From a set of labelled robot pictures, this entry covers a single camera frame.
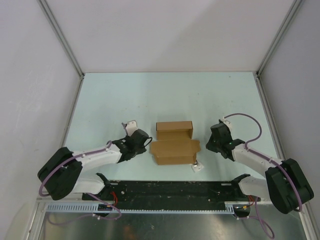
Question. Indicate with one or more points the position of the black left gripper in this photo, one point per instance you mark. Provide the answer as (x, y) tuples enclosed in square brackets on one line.
[(141, 149)]

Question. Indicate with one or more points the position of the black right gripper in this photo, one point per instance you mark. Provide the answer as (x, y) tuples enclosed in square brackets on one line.
[(209, 145)]

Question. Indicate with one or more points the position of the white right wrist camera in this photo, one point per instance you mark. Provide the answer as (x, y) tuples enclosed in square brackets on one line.
[(227, 123)]

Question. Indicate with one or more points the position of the aluminium corner post left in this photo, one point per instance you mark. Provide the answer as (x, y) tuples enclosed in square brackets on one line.
[(48, 13)]

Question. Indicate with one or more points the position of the aluminium corner post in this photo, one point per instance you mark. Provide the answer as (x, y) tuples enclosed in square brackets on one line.
[(284, 27), (48, 13)]

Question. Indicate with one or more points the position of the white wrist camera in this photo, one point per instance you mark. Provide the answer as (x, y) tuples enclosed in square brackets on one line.
[(130, 127), (227, 123)]

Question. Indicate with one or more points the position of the small clear plastic packet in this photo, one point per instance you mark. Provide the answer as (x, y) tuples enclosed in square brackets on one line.
[(197, 166)]

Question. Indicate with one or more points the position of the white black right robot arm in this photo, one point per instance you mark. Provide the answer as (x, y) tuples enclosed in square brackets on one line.
[(283, 182)]

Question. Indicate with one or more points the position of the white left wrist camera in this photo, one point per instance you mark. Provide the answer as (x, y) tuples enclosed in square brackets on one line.
[(130, 127)]

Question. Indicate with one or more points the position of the aluminium corner post right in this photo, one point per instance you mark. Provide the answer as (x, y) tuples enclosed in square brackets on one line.
[(284, 27)]

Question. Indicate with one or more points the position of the grey slotted cable duct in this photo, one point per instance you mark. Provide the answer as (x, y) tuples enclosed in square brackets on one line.
[(101, 208)]

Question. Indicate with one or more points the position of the aluminium rail right side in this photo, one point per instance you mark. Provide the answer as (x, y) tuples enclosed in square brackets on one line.
[(270, 119)]

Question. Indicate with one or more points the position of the brown cardboard box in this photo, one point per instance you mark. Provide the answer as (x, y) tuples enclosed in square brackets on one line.
[(174, 143)]

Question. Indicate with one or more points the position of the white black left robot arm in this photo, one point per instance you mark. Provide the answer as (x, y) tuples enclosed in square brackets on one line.
[(65, 172)]

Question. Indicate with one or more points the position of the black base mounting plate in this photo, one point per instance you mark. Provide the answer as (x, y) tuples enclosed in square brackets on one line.
[(123, 190)]

